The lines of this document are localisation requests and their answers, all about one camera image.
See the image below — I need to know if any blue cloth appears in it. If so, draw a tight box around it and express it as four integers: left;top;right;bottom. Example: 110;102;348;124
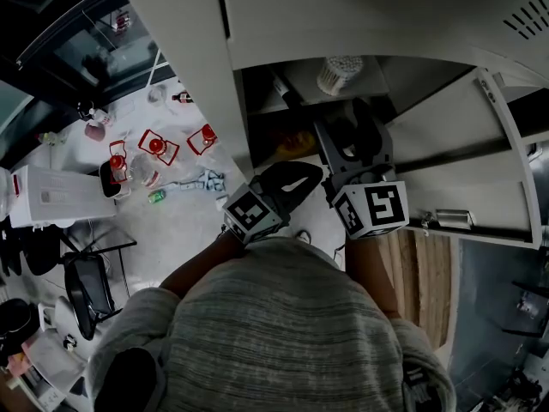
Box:
169;168;226;193

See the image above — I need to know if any clear glass bowl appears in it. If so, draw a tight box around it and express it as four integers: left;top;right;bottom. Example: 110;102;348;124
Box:
147;84;169;107

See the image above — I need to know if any clear water jug red cap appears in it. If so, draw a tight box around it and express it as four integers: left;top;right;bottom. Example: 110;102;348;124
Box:
137;129;180;167
108;139;130;186
186;123;219;157

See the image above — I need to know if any grey striped sweater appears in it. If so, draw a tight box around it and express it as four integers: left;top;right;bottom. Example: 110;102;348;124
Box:
85;236;458;412

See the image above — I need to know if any black object with white tip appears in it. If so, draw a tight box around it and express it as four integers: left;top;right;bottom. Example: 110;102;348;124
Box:
269;69;304;111

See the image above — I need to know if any black chair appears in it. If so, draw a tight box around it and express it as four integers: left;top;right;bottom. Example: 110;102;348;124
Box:
59;225;138;342

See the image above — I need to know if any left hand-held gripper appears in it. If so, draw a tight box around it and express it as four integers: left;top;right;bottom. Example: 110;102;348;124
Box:
221;160;324;245

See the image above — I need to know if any clear water jug without cap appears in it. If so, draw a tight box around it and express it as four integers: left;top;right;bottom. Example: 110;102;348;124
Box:
130;154;163;191

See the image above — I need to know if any black framed glass door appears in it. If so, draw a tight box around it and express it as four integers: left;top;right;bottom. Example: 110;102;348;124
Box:
0;0;177;115

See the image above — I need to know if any wooden board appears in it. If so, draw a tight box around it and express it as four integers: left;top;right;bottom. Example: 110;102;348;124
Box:
377;229;452;351

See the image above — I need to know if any clear cotton swab container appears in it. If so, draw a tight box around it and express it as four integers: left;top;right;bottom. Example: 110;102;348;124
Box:
316;55;365;98

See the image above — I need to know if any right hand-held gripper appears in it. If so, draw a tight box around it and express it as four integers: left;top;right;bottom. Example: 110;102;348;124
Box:
315;96;410;241

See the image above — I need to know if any person's left forearm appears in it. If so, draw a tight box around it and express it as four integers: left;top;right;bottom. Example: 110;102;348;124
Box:
158;229;248;300

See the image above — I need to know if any dark red bowl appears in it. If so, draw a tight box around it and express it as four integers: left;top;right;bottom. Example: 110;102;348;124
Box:
84;120;107;142

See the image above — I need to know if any yellow item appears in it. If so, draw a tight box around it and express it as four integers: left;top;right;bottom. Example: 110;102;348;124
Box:
274;130;317;156

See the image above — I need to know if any white water dispenser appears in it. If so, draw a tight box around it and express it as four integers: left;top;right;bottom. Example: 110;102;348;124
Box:
9;164;118;230

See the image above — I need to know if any white bottle red label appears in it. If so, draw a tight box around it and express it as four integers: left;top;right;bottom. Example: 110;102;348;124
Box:
87;107;113;127

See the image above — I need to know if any black bin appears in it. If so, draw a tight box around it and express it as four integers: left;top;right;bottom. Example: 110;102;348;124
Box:
98;160;132;200

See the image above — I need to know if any black round bag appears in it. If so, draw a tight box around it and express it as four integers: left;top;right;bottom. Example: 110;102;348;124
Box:
0;297;39;355

